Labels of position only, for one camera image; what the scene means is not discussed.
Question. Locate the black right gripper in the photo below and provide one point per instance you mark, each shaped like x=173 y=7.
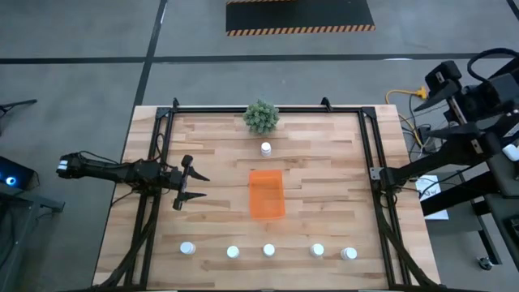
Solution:
x=444 y=75

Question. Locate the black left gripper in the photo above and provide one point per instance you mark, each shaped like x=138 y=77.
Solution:
x=183 y=182

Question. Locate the white pill bottle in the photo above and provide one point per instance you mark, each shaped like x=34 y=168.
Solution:
x=187 y=247
x=268 y=250
x=348 y=253
x=266 y=149
x=232 y=252
x=317 y=250

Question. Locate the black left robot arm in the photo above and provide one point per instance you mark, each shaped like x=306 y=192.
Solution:
x=121 y=172

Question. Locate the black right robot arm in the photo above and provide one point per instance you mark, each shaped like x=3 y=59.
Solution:
x=446 y=158

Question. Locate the orange plastic basket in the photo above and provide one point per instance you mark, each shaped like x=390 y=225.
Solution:
x=266 y=194

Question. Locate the black power strip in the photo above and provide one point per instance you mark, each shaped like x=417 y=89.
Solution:
x=430 y=145

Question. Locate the white earbuds case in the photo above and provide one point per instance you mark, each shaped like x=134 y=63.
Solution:
x=511 y=152

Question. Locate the white paper sheet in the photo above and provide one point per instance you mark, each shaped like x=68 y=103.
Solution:
x=430 y=184

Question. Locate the black side table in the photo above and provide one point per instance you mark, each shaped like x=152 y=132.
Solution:
x=507 y=182

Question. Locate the green artificial plant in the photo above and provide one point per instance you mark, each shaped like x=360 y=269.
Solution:
x=261 y=117

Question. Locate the black caster wheel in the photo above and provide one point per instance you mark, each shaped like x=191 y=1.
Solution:
x=485 y=263

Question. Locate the black device with blue light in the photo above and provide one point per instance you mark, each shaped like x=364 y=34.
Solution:
x=18 y=174

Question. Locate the black hazard-striped floor mat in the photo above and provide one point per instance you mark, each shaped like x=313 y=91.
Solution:
x=300 y=14

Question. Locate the black tripod leg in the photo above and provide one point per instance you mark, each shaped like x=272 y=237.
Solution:
x=20 y=103

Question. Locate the black aluminium table frame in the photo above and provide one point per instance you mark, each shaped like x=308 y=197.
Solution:
x=211 y=109

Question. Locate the black cart base frame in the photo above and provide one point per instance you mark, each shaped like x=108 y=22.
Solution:
x=450 y=198

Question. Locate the dark metal stand frame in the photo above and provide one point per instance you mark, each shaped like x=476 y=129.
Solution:
x=16 y=211

